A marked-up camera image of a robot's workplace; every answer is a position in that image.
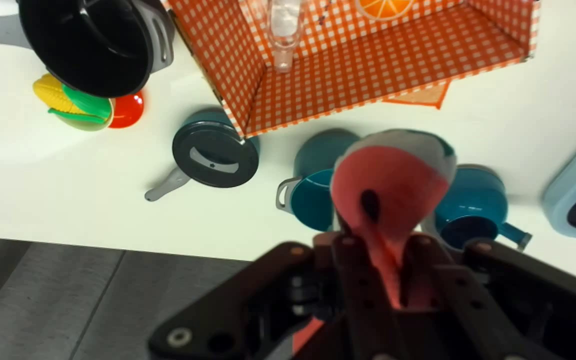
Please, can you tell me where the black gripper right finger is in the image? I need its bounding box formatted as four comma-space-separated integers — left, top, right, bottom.
401, 233, 576, 360

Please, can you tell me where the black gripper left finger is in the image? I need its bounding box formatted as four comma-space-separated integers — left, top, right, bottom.
149, 239, 397, 360

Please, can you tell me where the watermelon slice plush toy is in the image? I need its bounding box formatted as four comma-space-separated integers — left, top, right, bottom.
315, 129, 456, 360

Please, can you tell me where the teal toy kettle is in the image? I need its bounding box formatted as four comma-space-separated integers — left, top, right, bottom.
425, 163, 533, 249

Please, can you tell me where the teal toy pot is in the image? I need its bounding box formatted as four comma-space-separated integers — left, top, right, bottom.
275, 127, 359, 231

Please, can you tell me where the red tomato toy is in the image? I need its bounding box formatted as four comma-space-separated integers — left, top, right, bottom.
111, 92, 146, 127

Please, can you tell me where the orange checkered basket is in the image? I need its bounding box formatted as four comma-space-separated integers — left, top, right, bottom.
168, 0, 541, 138

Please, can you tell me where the corn plush toy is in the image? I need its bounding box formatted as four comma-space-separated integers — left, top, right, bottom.
33, 74, 113, 129

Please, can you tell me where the orange slice plush toy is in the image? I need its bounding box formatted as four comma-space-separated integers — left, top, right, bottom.
357, 0, 414, 19

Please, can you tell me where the teal frying pan with lid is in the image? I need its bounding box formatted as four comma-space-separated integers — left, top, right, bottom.
144, 108, 261, 201

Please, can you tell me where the black saucepan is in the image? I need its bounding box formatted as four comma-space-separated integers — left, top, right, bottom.
0, 0, 174, 97

